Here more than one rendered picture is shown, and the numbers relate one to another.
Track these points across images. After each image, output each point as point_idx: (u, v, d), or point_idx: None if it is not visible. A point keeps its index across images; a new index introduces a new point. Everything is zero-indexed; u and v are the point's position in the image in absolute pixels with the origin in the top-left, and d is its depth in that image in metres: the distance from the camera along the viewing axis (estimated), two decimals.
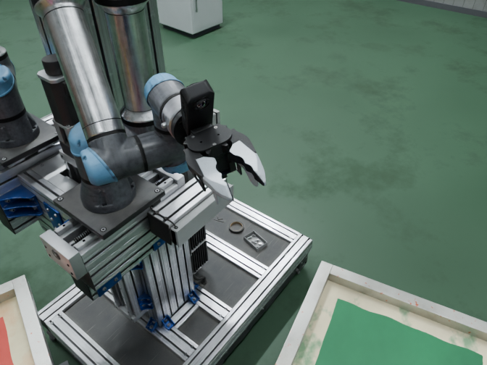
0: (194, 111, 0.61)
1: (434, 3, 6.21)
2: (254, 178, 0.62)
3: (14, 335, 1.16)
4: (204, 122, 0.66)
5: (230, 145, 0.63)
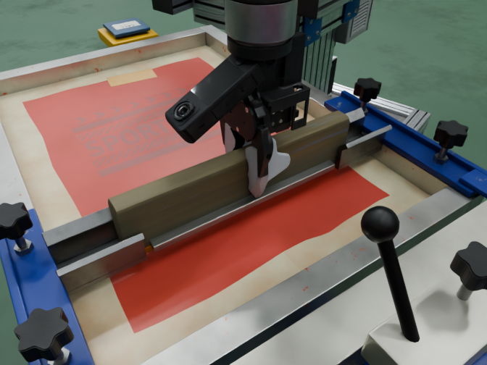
0: None
1: None
2: (277, 166, 0.54)
3: None
4: None
5: (257, 136, 0.49)
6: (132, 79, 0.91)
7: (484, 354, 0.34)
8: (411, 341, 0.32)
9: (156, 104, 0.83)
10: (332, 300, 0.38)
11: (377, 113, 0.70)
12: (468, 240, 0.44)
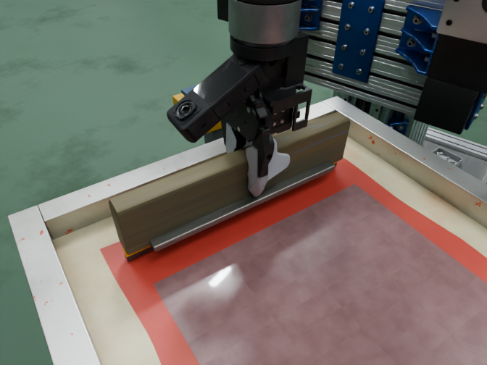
0: None
1: None
2: (277, 166, 0.54)
3: (376, 171, 0.66)
4: None
5: (259, 136, 0.49)
6: None
7: None
8: None
9: None
10: None
11: None
12: None
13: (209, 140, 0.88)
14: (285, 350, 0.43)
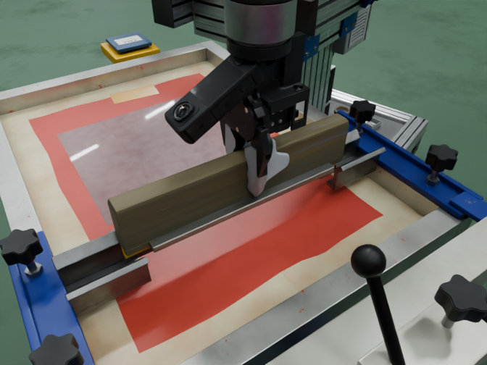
0: None
1: None
2: (277, 166, 0.54)
3: None
4: None
5: (257, 136, 0.49)
6: (135, 95, 0.94)
7: None
8: None
9: None
10: (325, 325, 0.41)
11: (372, 133, 0.73)
12: (455, 266, 0.47)
13: None
14: (124, 159, 0.76)
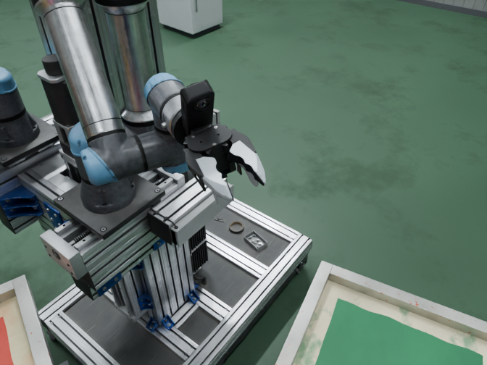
0: (194, 111, 0.61)
1: (434, 3, 6.21)
2: (254, 178, 0.62)
3: (14, 335, 1.16)
4: (204, 122, 0.66)
5: (230, 145, 0.63)
6: None
7: None
8: None
9: None
10: None
11: None
12: None
13: None
14: None
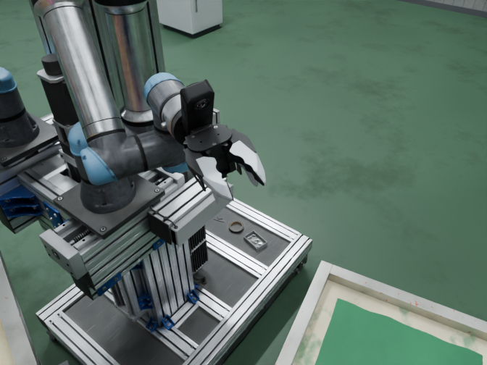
0: (194, 111, 0.61)
1: (434, 3, 6.21)
2: (254, 178, 0.62)
3: None
4: (204, 122, 0.66)
5: (230, 145, 0.63)
6: None
7: None
8: None
9: None
10: None
11: None
12: None
13: None
14: None
